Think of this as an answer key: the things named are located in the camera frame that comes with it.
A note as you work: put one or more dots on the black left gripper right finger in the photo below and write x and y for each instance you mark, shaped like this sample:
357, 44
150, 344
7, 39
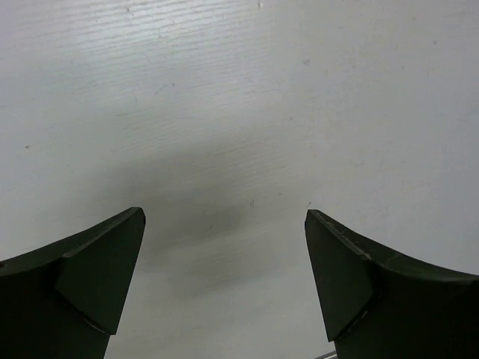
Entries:
379, 303

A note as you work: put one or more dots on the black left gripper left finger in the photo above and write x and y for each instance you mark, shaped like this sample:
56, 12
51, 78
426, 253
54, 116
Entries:
65, 300

